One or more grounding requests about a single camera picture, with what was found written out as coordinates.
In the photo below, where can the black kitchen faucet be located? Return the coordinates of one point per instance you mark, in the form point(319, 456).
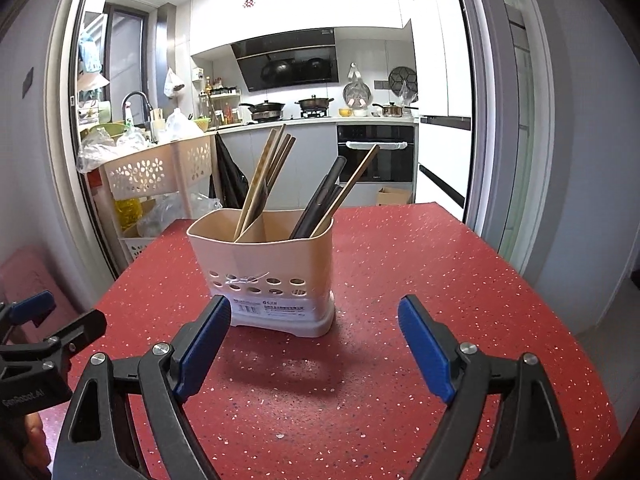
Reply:
point(136, 108)

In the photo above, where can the pink plastic stool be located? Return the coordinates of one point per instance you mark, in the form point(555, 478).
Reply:
point(23, 275)

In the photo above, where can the cardboard box on floor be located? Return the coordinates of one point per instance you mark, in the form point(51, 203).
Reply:
point(393, 196)

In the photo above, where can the beige perforated storage cart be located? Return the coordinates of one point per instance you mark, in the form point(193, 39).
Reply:
point(181, 167)

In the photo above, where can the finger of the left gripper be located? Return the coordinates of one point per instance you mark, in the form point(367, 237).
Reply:
point(33, 309)
point(77, 335)

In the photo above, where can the black hanging bag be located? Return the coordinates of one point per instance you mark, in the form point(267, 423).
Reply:
point(233, 184)

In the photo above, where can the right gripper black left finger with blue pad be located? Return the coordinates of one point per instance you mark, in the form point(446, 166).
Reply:
point(99, 440)

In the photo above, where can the black pan on stove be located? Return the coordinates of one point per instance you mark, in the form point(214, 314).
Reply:
point(314, 106)

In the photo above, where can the beige plastic utensil holder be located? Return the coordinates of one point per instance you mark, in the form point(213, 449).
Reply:
point(271, 281)

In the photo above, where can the dark-handled metal spoon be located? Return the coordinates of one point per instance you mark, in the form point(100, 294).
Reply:
point(314, 209)

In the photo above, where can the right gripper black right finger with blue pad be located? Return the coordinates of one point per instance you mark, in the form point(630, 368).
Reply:
point(530, 438)

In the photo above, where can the black range hood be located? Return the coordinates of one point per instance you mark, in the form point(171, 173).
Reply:
point(287, 59)

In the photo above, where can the black wok on stove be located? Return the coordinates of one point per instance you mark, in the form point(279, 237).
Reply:
point(265, 111)

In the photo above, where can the person's left hand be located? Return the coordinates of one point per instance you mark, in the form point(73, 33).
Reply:
point(36, 454)

